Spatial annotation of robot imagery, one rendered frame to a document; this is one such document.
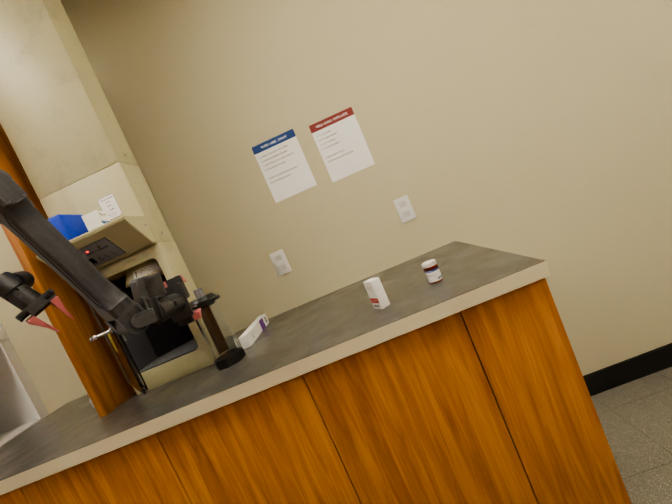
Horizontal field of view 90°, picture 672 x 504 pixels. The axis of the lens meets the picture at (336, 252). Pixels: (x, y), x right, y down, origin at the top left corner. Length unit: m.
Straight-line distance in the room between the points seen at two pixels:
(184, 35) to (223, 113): 0.38
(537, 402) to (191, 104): 1.73
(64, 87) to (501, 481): 1.80
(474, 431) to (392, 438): 0.22
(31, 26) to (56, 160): 0.43
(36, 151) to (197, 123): 0.60
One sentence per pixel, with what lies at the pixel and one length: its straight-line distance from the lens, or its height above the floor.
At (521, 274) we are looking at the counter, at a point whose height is 0.93.
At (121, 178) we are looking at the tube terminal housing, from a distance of 1.37.
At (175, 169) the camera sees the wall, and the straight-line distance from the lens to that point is 1.77.
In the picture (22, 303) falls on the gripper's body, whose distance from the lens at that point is 1.24.
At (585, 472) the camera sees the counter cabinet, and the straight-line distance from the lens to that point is 1.27.
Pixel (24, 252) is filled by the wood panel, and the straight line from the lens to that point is 1.48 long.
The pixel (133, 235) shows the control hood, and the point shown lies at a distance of 1.27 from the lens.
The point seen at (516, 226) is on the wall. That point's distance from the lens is 1.74.
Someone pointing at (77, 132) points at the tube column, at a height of 1.85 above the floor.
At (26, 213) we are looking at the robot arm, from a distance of 0.92.
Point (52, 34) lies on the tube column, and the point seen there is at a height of 2.16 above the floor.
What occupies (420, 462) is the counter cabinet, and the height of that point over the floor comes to 0.54.
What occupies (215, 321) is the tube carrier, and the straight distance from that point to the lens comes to 1.16.
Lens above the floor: 1.23
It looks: 4 degrees down
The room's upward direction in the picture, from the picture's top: 23 degrees counter-clockwise
